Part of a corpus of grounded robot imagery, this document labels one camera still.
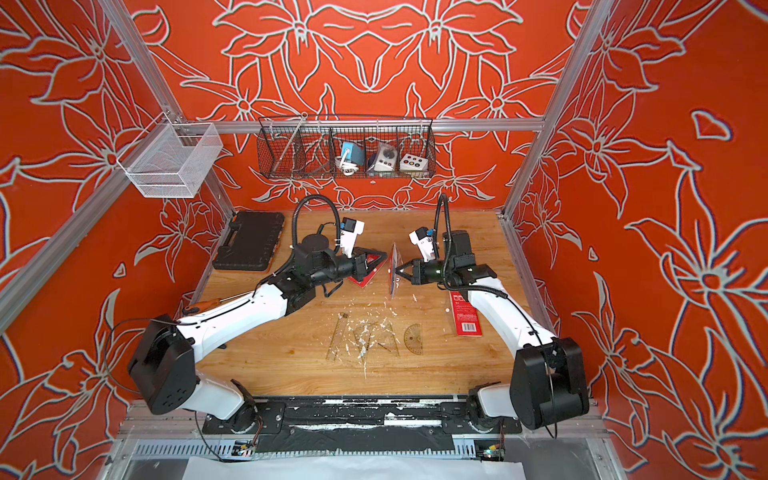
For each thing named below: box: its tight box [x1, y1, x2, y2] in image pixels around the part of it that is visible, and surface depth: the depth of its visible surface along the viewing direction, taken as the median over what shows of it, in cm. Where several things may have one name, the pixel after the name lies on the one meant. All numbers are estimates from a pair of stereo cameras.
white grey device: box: [374, 142, 397, 171], surface depth 92 cm
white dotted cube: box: [400, 154, 429, 171], surface depth 96 cm
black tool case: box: [212, 211, 285, 271], surface depth 105 cm
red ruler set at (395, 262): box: [389, 242, 404, 300], surface depth 81 cm
